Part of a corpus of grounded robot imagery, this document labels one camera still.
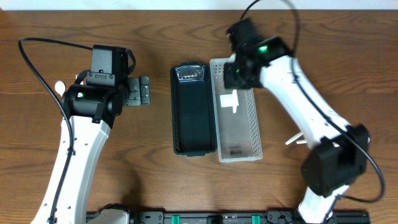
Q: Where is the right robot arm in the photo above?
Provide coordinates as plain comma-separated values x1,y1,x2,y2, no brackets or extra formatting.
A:
223,18,369,223

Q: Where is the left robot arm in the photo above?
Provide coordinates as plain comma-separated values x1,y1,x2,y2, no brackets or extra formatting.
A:
33,45,150,223

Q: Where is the dark green plastic basket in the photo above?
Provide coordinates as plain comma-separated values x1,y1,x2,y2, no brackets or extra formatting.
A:
170,62,218,157

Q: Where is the clear white plastic basket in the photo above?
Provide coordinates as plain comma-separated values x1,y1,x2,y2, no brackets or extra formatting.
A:
210,58,262,162

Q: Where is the white spoon on left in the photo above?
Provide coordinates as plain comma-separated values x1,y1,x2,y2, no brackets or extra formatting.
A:
55,80,66,97

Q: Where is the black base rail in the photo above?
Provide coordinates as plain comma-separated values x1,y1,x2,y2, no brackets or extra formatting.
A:
86,203,371,224

